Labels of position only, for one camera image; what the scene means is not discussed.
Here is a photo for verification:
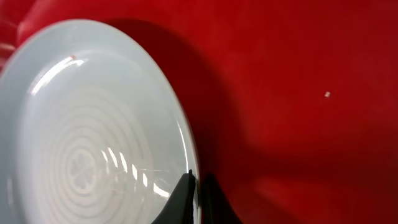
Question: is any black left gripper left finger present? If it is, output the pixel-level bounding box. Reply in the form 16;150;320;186
152;170;196;224

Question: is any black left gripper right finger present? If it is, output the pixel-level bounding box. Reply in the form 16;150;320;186
201;174;242;224

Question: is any light blue plate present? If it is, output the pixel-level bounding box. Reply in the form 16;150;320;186
1;19;201;223

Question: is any red plastic tray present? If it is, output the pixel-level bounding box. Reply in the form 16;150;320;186
1;0;397;223

